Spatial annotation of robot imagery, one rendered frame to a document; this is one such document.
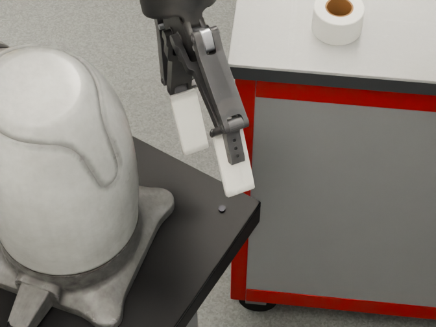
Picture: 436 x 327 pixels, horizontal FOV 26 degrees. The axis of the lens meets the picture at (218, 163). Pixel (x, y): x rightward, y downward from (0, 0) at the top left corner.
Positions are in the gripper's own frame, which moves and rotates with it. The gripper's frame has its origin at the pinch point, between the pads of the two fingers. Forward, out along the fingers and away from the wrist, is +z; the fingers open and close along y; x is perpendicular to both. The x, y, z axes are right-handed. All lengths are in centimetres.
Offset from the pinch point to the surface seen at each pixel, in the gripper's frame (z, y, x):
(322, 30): -1.2, -28.0, 26.6
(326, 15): -3.2, -27.6, 27.4
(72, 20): 16, -151, 12
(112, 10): 16, -150, 23
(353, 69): 3.9, -23.7, 28.3
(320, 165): 22, -36, 26
